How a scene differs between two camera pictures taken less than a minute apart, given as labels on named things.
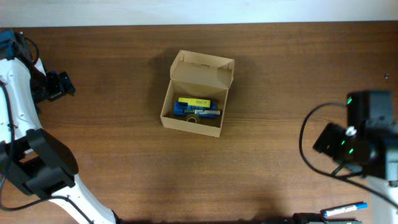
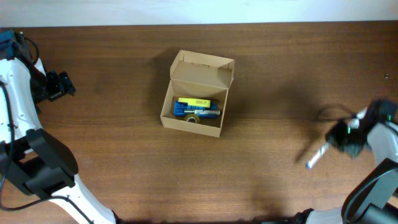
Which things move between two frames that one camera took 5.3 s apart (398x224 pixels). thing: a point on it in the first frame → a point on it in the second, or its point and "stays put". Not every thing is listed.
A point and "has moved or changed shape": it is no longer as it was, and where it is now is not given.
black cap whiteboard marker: x=203 y=111 stays put
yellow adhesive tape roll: x=193 y=116 stays put
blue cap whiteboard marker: x=344 y=208 has moved or changed shape
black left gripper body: x=55 y=88 stays put
